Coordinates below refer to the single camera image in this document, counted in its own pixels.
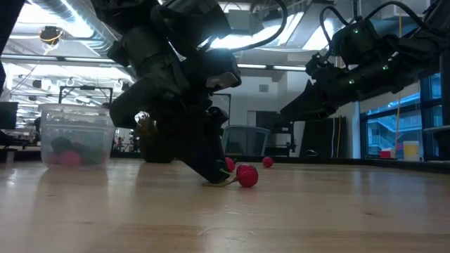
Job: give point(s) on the long ceiling light bar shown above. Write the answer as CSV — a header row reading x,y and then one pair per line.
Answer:
x,y
274,66

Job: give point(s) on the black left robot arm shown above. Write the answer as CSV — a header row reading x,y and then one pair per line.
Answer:
x,y
140,21

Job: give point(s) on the black round ceiling device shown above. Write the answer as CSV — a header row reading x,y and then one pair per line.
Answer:
x,y
51,34

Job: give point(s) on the black equipment cart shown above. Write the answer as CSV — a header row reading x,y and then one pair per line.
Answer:
x,y
279,133

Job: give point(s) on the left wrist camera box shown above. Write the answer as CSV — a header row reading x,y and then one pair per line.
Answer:
x,y
221,80

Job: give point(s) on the small red box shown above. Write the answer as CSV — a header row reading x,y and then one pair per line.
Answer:
x,y
385,154

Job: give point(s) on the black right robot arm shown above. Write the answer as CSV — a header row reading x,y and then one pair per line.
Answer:
x,y
404,52

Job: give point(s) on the grey mesh office chair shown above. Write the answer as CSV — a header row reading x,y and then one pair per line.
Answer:
x,y
246,140

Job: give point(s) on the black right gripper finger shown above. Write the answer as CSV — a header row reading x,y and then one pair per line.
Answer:
x,y
309,102
313,118

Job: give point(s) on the potted succulent plant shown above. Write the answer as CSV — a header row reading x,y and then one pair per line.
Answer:
x,y
154,151

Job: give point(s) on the black aluminium table frame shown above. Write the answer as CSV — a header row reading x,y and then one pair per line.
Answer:
x,y
334,160

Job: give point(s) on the clear plastic tupperware container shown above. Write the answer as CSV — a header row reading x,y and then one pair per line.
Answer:
x,y
77,123

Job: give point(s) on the black leaning panel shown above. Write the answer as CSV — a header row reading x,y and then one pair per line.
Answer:
x,y
320,137

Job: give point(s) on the black computer monitor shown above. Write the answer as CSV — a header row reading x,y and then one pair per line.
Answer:
x,y
7,116

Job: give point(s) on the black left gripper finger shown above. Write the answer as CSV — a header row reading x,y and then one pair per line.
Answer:
x,y
220,133
197,147

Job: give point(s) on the yellow plastic container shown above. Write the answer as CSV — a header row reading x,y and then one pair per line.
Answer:
x,y
411,151

